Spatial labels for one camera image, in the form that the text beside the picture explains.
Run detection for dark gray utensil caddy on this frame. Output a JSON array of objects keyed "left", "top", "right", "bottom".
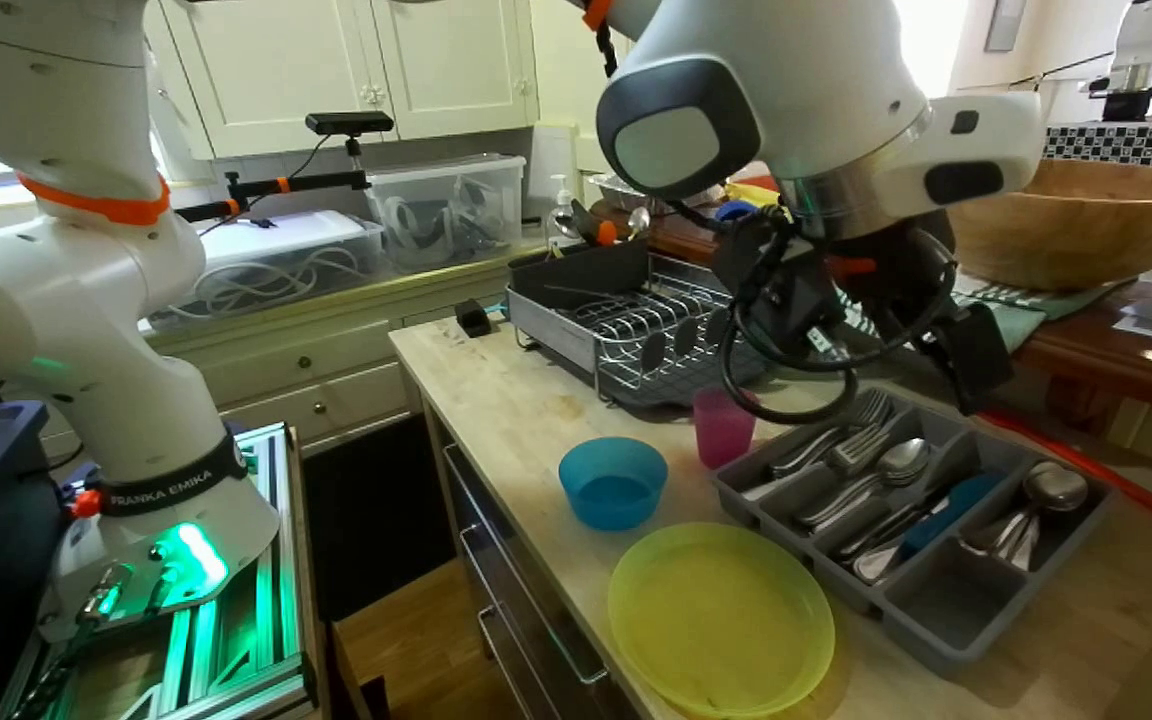
[{"left": 510, "top": 245, "right": 656, "bottom": 320}]

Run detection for black plastic block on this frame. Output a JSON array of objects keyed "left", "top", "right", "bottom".
[{"left": 452, "top": 296, "right": 501, "bottom": 340}]

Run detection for black mount bar orange clamps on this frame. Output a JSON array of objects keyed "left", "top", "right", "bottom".
[{"left": 174, "top": 164, "right": 375, "bottom": 230}]

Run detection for blue plastic knife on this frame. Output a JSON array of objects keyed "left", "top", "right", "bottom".
[{"left": 896, "top": 474, "right": 1009, "bottom": 562}]

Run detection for brown wooden table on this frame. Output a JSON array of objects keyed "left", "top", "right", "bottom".
[{"left": 1011, "top": 296, "right": 1152, "bottom": 433}]

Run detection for black bar camera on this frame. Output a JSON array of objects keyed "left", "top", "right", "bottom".
[{"left": 305, "top": 110, "right": 395, "bottom": 140}]

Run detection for large wooden bowl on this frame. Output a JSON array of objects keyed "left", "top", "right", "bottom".
[{"left": 950, "top": 158, "right": 1152, "bottom": 296}]

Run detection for cream drawer cabinet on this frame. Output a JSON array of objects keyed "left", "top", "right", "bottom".
[{"left": 147, "top": 245, "right": 570, "bottom": 464}]

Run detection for metal fork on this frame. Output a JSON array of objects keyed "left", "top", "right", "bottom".
[{"left": 829, "top": 397, "right": 919, "bottom": 476}]

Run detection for robot stand with green light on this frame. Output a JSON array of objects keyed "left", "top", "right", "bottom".
[{"left": 0, "top": 419, "right": 329, "bottom": 720}]

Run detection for white container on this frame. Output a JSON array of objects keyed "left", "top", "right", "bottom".
[{"left": 524, "top": 119, "right": 584, "bottom": 206}]

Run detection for white wall cabinet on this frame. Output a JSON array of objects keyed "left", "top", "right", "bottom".
[{"left": 154, "top": 0, "right": 542, "bottom": 164}]

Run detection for light wood kitchen cart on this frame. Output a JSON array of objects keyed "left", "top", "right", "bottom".
[{"left": 388, "top": 312, "right": 1152, "bottom": 720}]

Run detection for clear storage bin with cables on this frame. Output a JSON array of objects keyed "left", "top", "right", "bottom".
[{"left": 159, "top": 208, "right": 393, "bottom": 323}]

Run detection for pink plastic cup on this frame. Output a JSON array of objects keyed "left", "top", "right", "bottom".
[{"left": 692, "top": 385, "right": 762, "bottom": 474}]

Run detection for blue plastic bowl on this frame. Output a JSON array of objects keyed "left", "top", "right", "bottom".
[{"left": 555, "top": 433, "right": 673, "bottom": 537}]

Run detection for green striped dish towel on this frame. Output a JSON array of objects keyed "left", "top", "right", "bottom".
[{"left": 960, "top": 271, "right": 1111, "bottom": 357}]

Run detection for metal table knife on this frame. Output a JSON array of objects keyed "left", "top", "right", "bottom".
[
  {"left": 740, "top": 419, "right": 862, "bottom": 503},
  {"left": 853, "top": 511, "right": 932, "bottom": 587}
]

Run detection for steel and gray dish rack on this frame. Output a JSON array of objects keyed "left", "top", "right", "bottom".
[{"left": 504, "top": 239, "right": 777, "bottom": 411}]

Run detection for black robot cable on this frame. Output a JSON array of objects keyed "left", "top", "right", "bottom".
[{"left": 711, "top": 214, "right": 968, "bottom": 428}]

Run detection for white perforated board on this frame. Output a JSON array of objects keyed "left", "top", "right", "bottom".
[{"left": 1040, "top": 119, "right": 1152, "bottom": 171}]

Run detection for yellow-green plastic plate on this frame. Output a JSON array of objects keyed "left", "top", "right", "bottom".
[{"left": 605, "top": 520, "right": 841, "bottom": 720}]

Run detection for metal scoop with orange band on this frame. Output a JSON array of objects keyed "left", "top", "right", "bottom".
[{"left": 573, "top": 197, "right": 662, "bottom": 255}]

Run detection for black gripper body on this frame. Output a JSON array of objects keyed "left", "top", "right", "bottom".
[{"left": 847, "top": 221, "right": 976, "bottom": 352}]

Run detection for large metal spoon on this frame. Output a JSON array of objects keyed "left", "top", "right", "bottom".
[{"left": 801, "top": 437, "right": 936, "bottom": 537}]

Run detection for gray utensil organizer tray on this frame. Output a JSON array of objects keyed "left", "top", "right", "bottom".
[{"left": 711, "top": 382, "right": 1126, "bottom": 677}]

